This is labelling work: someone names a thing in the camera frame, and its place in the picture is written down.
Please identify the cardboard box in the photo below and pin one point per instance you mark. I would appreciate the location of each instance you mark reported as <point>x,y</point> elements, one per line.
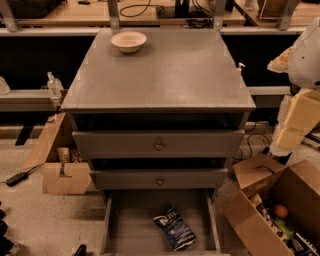
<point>265,183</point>
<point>58,178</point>

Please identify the cardboard box on right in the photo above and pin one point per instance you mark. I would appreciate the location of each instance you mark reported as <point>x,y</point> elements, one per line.
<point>265,183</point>

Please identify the grey open bottom drawer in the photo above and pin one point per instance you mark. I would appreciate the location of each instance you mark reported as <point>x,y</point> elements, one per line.
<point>131,231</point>

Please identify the black power adapter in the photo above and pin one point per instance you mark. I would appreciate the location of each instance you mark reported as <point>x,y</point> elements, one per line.
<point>21,176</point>

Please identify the white ceramic bowl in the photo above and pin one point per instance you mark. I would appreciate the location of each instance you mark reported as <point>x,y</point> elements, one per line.
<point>129,41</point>

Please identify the clear plastic bottle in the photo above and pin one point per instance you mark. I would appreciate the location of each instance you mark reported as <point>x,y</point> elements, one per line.
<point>54,85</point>

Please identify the cardboard box on left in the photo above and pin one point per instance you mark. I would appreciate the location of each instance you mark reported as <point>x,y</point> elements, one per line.
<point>58,178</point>

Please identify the grey middle drawer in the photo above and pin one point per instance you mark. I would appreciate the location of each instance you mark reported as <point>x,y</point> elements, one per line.
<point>158,179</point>

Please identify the grey wooden drawer cabinet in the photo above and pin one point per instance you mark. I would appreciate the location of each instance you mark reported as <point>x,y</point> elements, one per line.
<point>180,80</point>

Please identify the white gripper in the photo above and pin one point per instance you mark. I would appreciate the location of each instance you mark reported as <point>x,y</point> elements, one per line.
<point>305,66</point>

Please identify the blue chip bag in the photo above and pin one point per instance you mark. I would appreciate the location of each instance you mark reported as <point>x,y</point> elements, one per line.
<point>175,229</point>

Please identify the red round fruit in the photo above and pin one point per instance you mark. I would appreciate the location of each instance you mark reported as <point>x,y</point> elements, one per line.
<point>280,211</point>

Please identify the white pump dispenser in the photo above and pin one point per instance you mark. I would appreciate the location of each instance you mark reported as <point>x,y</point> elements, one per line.
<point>241,67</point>

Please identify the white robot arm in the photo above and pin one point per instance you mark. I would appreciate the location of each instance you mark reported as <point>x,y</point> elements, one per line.
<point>301,61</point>

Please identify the grey top drawer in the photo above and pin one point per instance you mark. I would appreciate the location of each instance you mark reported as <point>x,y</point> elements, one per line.
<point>152,144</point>

